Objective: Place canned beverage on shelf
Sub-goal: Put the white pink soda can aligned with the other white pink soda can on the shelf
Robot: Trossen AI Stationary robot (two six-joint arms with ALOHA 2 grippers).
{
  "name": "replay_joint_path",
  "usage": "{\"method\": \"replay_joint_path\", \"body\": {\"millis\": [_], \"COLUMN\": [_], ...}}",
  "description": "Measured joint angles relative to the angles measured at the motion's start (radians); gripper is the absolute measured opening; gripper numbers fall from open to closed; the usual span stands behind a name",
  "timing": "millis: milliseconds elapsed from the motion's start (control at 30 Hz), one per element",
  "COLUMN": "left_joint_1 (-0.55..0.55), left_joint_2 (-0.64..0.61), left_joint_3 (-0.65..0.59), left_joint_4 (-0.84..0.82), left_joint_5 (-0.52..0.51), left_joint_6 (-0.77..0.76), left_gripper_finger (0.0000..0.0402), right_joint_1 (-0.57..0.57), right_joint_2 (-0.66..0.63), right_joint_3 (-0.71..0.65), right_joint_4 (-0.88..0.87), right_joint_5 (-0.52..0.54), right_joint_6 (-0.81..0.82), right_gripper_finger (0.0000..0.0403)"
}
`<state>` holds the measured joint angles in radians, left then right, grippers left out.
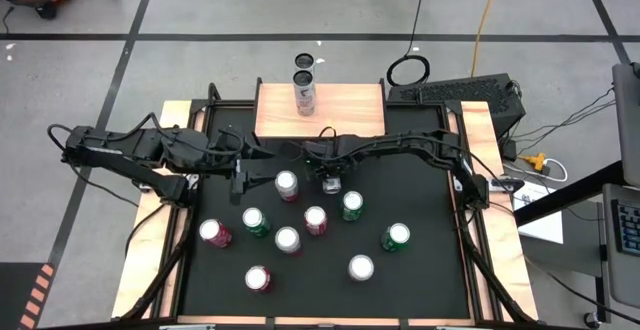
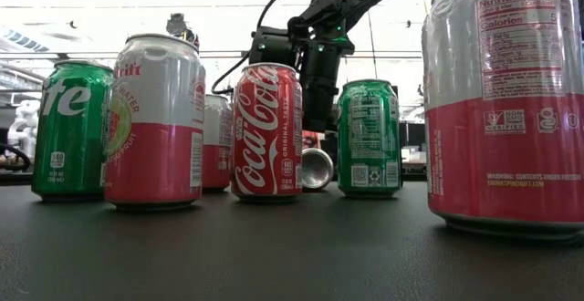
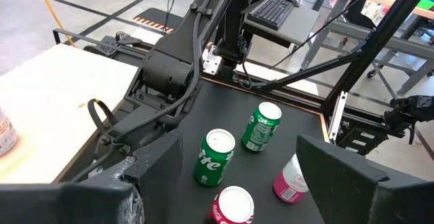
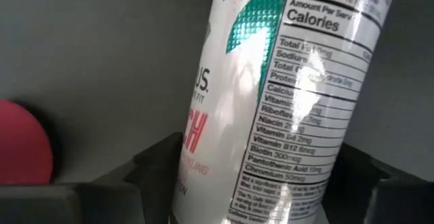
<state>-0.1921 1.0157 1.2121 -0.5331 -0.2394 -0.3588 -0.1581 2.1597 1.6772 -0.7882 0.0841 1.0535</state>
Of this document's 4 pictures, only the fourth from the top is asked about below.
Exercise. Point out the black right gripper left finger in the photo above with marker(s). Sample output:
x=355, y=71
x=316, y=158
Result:
x=84, y=203

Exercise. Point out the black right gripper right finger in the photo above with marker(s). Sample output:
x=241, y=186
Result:
x=379, y=203

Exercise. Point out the white Celsius can black lid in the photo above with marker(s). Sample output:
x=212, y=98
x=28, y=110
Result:
x=271, y=98

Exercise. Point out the red Coca-Cola can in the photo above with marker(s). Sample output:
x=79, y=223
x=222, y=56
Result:
x=23, y=142

